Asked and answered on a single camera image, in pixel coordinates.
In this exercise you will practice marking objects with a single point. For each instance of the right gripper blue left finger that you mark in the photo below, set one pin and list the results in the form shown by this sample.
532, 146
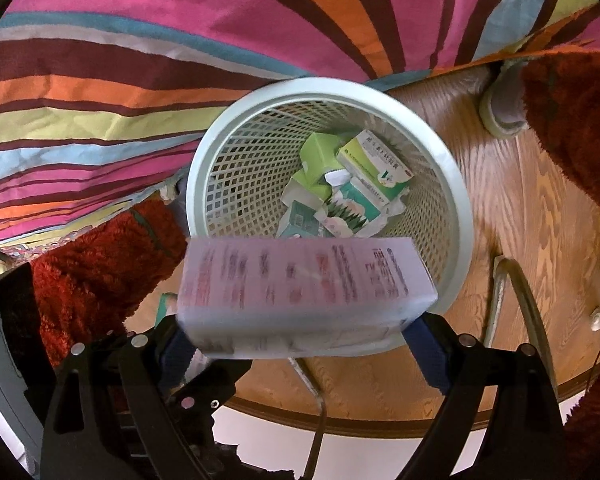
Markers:
140, 369

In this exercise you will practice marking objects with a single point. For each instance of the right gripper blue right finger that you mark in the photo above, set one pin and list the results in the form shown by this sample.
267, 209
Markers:
460, 367

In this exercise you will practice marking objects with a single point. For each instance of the white pink text box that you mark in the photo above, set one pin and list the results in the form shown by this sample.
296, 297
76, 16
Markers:
277, 298

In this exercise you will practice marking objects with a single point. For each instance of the teal picture box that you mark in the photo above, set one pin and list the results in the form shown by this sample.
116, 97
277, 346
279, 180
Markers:
352, 212

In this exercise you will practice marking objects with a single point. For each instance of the teal green box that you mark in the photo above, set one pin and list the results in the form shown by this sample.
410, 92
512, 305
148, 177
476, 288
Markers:
299, 221

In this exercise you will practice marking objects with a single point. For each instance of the green white medicine box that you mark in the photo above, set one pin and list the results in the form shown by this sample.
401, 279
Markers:
380, 171

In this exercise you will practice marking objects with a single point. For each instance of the lime green box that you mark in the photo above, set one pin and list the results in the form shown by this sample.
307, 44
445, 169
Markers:
300, 190
318, 154

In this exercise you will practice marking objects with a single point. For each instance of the red fluffy rug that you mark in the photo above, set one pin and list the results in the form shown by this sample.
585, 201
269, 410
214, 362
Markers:
88, 287

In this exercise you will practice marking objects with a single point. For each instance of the white mesh waste basket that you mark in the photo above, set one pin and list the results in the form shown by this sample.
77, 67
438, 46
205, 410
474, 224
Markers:
250, 152

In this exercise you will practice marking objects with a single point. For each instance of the bed foot leg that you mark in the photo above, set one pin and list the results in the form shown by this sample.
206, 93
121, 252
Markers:
501, 108

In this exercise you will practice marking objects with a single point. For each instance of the striped colourful bed sheet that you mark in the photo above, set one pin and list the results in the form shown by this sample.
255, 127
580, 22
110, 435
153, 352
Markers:
103, 100

